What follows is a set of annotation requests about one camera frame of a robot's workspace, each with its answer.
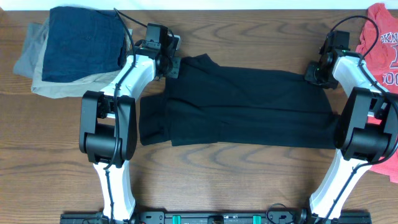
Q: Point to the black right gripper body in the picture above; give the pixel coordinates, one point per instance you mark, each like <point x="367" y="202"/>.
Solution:
<point x="316" y="76"/>

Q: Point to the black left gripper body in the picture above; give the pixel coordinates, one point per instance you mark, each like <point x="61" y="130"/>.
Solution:
<point x="172" y="65"/>

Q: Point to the black t-shirt with logo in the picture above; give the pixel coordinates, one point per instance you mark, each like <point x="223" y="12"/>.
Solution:
<point x="208" y="103"/>

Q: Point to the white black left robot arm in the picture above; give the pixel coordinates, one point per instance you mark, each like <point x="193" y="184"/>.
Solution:
<point x="108" y="127"/>

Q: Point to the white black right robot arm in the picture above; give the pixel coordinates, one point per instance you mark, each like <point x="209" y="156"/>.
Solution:
<point x="365" y="134"/>

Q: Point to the red printed t-shirt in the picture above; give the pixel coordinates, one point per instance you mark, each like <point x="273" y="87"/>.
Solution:
<point x="380" y="52"/>

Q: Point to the folded beige garment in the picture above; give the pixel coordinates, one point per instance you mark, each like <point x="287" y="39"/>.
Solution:
<point x="77" y="88"/>

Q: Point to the folded navy blue garment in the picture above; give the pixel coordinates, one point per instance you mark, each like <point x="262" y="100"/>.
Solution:
<point x="82" y="42"/>

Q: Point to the folded grey garment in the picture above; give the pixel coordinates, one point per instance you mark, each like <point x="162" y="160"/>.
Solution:
<point x="33" y="43"/>

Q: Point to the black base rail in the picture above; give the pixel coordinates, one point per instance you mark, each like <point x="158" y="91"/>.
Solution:
<point x="273" y="216"/>

